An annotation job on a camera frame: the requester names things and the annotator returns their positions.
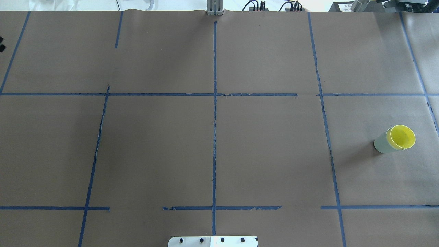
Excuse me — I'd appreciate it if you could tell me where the brown paper table cover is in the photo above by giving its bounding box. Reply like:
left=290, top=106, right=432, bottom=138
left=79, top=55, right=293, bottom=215
left=1, top=10, right=438, bottom=247

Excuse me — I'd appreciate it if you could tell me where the small metal cup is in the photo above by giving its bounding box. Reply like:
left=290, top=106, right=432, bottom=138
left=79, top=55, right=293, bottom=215
left=350, top=0, right=370, bottom=12

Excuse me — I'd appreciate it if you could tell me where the yellow plastic cup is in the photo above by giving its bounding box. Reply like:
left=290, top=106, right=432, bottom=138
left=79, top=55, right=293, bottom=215
left=385, top=125, right=416, bottom=150

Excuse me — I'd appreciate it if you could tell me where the green plastic cup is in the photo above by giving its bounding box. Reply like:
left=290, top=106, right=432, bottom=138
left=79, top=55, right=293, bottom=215
left=373, top=128, right=397, bottom=154

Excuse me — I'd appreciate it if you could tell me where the white pedestal column with base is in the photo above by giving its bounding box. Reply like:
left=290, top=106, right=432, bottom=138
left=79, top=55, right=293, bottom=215
left=168, top=236, right=259, bottom=247

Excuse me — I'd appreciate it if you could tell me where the aluminium frame post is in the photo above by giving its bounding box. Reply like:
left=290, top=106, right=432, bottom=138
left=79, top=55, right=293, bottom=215
left=206, top=0, right=224, bottom=16

